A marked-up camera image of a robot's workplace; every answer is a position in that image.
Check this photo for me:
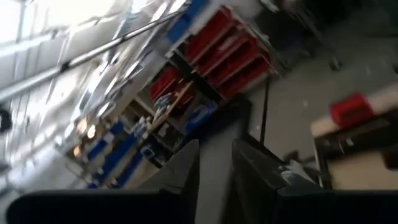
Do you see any wire rack with red bins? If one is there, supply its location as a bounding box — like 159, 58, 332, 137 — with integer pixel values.
182, 4, 279, 101

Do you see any black office chair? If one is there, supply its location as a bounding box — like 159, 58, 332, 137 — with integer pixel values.
257, 0, 343, 72

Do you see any shelf with blue boxes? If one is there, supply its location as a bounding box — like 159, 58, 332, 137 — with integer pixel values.
63, 65, 219, 191

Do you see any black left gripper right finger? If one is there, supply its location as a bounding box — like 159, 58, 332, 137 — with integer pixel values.
222, 138, 398, 224

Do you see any small red bin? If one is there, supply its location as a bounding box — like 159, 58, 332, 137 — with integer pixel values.
328, 92, 376, 129

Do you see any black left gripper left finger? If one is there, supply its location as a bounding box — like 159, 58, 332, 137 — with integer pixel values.
5, 139, 200, 224

